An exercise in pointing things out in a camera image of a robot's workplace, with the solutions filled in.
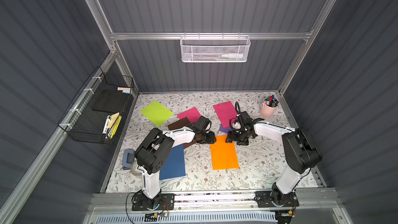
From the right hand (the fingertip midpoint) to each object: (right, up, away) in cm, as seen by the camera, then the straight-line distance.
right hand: (233, 141), depth 92 cm
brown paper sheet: (-32, +10, +13) cm, 36 cm away
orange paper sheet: (-6, -7, -2) cm, 9 cm away
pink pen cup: (+24, +20, +7) cm, 33 cm away
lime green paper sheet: (-51, +17, +16) cm, 56 cm away
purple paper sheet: (-3, +6, +6) cm, 9 cm away
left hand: (-12, +1, 0) cm, 12 cm away
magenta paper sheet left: (-25, +15, +13) cm, 32 cm away
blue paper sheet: (-34, -12, -7) cm, 37 cm away
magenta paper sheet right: (-2, +17, +18) cm, 25 cm away
